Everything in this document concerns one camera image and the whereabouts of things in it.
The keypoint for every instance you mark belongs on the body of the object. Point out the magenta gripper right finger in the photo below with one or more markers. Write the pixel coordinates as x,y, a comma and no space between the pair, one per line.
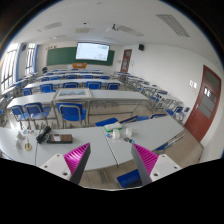
151,166

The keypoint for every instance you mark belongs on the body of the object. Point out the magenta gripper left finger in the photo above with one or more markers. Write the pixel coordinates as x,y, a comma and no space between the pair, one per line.
71,165

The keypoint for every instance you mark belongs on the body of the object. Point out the blue chair seat bottom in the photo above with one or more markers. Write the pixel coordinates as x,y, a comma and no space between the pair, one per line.
130,179

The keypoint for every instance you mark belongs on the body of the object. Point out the front right white desk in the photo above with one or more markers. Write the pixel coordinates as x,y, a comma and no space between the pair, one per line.
150,134

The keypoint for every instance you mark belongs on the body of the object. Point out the white cup right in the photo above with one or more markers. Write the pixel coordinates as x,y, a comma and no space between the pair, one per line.
128,132

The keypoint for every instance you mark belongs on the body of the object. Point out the white cup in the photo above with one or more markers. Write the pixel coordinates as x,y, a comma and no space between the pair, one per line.
128,132
116,134

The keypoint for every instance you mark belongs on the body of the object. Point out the white cup left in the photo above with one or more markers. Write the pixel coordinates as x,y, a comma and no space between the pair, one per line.
116,134

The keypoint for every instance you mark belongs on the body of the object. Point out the green white sponge block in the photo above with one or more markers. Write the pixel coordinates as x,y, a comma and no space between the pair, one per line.
111,127

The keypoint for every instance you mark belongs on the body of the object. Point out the front left white desk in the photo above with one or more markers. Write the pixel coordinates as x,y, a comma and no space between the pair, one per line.
12,143

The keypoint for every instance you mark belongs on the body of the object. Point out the blue chair centre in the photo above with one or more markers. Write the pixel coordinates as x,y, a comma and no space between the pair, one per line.
72,112

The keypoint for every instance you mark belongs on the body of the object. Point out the blue chair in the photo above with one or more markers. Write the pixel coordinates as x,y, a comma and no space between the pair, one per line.
72,112
37,111
19,114

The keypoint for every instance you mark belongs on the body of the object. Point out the small yellow white bottle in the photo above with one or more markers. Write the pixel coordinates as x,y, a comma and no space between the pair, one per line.
28,146

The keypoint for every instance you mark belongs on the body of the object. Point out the second row white desk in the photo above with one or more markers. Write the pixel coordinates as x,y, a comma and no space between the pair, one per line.
95,102

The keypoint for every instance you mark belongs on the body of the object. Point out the framed picture on desk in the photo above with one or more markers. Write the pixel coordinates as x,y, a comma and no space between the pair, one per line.
72,93

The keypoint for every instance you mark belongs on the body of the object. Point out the near red-brown door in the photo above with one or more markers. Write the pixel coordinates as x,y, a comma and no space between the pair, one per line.
204,110

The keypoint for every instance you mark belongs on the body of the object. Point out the red-brown door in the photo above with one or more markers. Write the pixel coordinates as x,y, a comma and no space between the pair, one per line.
126,60
204,110

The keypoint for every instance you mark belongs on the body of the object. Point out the blue chair far left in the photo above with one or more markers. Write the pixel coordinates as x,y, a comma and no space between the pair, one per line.
19,114

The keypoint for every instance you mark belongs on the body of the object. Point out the orange lectern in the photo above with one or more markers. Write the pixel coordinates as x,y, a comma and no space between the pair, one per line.
79,65

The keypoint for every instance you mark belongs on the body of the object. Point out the green chalkboard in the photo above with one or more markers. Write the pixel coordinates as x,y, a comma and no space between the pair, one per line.
67,55

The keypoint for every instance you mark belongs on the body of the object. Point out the far red-brown door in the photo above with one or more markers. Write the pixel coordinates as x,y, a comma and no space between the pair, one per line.
126,60

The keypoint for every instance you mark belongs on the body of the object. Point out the projection screen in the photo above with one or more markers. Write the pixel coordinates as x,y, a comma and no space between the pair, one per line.
92,51

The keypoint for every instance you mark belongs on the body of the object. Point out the black charger with cable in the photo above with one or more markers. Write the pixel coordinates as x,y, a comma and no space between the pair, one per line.
43,134

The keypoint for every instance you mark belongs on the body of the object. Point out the black wall speaker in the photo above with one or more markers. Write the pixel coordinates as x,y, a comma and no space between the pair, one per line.
141,47

